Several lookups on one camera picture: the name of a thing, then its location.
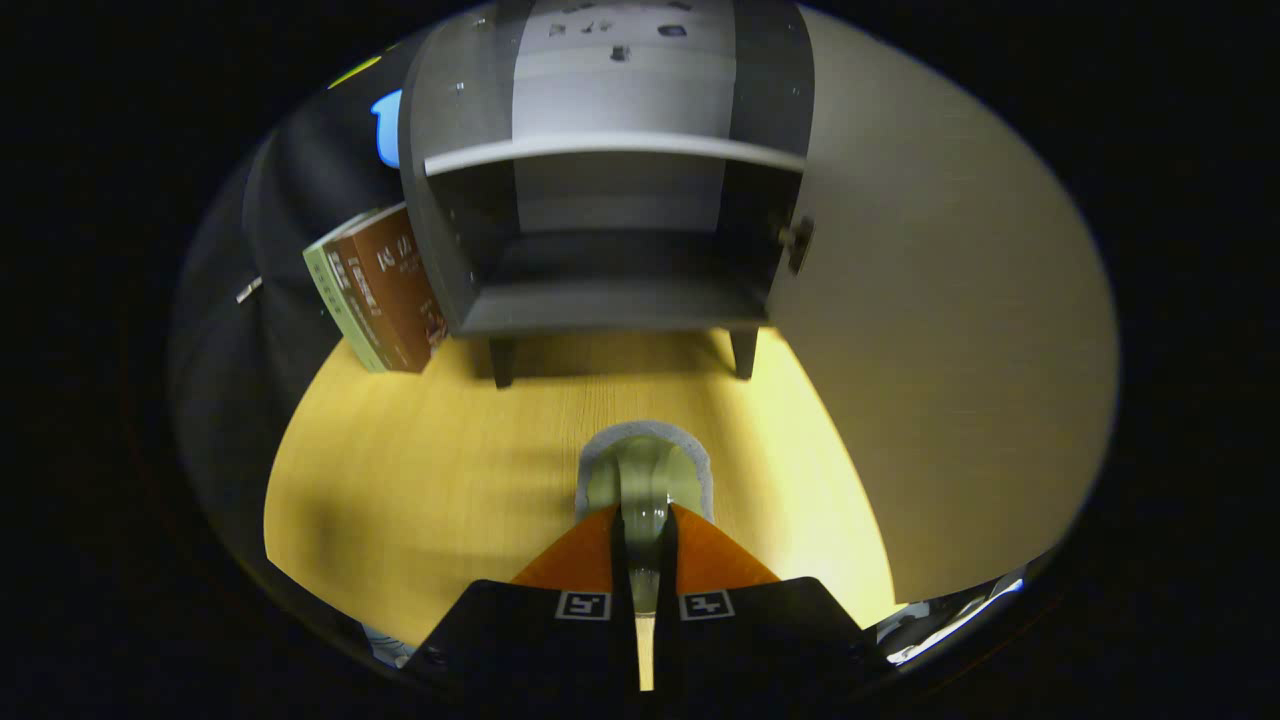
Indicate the brown book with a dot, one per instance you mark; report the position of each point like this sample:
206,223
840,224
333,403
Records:
368,300
415,300

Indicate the cabinet shelf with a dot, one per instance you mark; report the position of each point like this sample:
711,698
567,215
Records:
600,148

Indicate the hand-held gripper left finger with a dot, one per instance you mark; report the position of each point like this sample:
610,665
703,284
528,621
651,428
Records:
621,640

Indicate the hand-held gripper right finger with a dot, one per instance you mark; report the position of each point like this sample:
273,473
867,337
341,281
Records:
668,640

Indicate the silver clip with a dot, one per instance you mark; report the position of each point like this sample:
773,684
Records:
248,290

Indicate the beige cabinet door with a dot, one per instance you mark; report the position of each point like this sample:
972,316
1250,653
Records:
950,300

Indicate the grey coaster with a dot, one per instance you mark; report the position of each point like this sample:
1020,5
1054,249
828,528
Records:
640,428

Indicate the dark grey cabinet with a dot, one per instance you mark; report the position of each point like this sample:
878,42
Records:
450,150

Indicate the olive green cup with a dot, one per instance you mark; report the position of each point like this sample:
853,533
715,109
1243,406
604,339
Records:
645,470

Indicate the black backdrop cloth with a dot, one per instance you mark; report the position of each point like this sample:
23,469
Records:
290,200

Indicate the green book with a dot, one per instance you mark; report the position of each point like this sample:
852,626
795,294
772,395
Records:
335,300

